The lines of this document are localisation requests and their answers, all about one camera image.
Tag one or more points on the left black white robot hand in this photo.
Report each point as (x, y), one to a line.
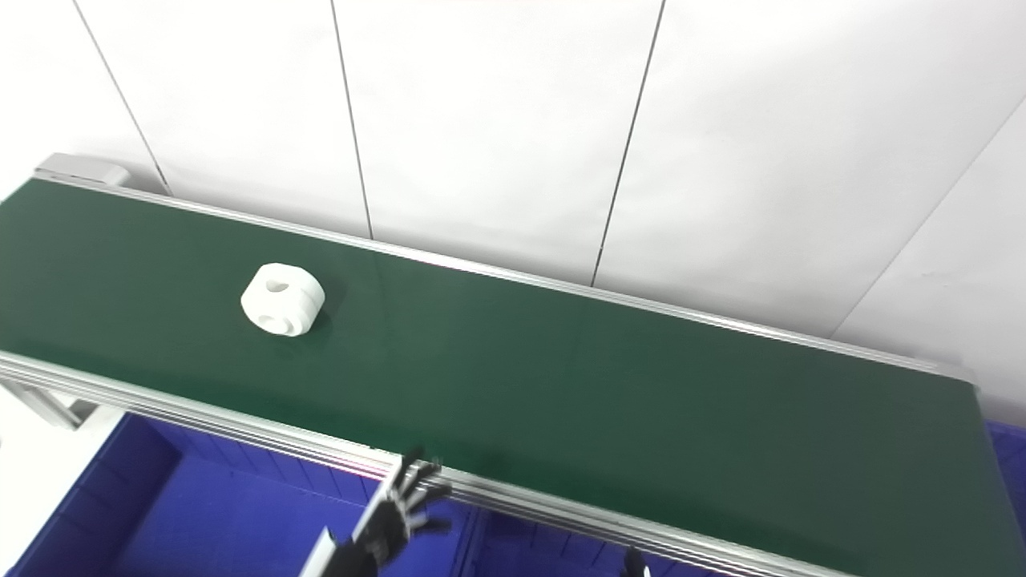
(385, 525)

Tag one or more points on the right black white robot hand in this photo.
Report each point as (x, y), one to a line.
(636, 565)

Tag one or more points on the white round plastic part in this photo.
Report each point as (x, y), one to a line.
(282, 300)

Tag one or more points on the blue plastic bin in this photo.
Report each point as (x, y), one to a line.
(1011, 473)
(208, 521)
(545, 554)

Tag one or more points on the green conveyor belt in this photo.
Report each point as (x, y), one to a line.
(561, 385)
(240, 429)

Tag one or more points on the grey conveyor support leg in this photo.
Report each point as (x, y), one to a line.
(48, 407)

